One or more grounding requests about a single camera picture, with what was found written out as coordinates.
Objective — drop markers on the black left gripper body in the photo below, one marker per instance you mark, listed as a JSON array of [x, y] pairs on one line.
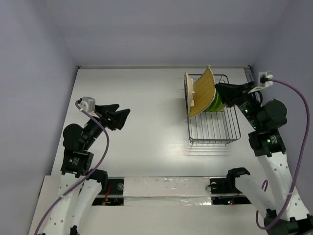
[[106, 118]]

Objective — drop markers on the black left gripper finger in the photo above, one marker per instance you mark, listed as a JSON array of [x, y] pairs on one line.
[[102, 109], [119, 118]]

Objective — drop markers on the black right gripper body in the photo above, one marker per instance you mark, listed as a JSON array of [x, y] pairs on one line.
[[239, 92]]

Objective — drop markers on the large green plate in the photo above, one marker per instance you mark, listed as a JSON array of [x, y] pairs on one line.
[[210, 107]]

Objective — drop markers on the square bamboo tray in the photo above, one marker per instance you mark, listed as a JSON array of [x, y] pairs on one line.
[[204, 92]]

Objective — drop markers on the fan-shaped bamboo tray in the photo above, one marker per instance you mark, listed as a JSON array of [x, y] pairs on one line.
[[189, 93]]

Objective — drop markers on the small green plate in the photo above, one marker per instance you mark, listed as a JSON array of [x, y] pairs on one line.
[[219, 106]]

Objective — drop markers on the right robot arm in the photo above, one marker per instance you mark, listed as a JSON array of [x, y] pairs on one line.
[[277, 200]]

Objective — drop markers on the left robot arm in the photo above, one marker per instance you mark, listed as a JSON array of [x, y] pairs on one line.
[[79, 182]]

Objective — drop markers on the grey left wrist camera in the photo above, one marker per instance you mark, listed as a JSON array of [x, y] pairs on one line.
[[87, 104]]

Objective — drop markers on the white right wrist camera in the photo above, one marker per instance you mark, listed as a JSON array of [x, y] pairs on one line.
[[265, 81]]

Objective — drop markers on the grey wire dish rack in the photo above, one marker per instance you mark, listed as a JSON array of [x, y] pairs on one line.
[[221, 127]]

